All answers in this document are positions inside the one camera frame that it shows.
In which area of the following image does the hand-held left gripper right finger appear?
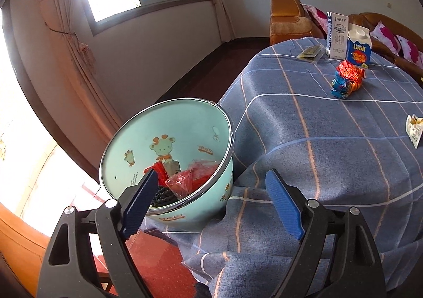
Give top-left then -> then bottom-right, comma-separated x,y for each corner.
265,169 -> 387,298

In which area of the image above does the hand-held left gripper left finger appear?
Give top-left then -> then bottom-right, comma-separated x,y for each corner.
37,167 -> 160,298

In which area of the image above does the black and white rope bundle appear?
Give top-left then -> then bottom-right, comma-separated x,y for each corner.
148,185 -> 176,210

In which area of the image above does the red plastic bag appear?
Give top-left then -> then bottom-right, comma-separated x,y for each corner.
165,160 -> 222,201

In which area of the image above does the light green cartoon bin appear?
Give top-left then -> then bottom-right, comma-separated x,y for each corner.
99,97 -> 236,233

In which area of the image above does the red plastic strip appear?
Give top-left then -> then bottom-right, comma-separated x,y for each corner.
144,162 -> 168,186

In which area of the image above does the blue plaid tablecloth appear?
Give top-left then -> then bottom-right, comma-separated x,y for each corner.
142,35 -> 423,298

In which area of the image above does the blue candy wrapper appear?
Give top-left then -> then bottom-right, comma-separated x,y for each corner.
330,72 -> 353,100

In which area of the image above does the red foil wrapper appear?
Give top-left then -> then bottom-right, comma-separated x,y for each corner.
335,61 -> 367,92

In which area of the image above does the white fruit snack packet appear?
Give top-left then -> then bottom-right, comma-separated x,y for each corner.
406,114 -> 423,149

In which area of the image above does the small grey-green packet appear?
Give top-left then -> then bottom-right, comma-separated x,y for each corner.
296,46 -> 323,64

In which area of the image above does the blue milk carton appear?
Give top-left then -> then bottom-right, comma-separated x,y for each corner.
345,24 -> 373,69

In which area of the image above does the tall white milk carton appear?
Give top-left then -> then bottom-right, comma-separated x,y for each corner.
325,11 -> 350,60

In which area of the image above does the orange leather armchair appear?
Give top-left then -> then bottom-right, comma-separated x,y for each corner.
269,0 -> 326,46

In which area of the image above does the brown leather sofa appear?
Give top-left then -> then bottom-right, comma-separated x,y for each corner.
347,12 -> 423,79

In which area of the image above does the pink floral pillow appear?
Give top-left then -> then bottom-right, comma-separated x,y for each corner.
395,35 -> 423,68
370,21 -> 402,54
302,4 -> 330,33

